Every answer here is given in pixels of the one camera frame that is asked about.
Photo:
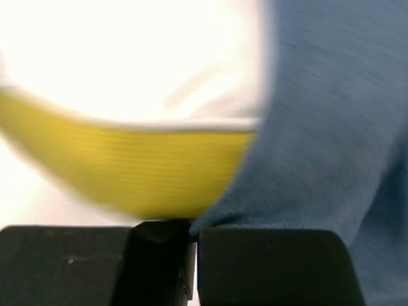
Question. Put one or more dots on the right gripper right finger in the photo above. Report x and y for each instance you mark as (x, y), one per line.
(275, 267)

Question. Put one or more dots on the blue pillowcase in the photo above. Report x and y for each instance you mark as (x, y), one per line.
(331, 151)

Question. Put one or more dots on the white pillow with yellow edge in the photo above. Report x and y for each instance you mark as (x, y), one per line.
(130, 110)

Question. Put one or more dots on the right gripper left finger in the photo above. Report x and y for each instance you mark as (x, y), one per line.
(149, 264)

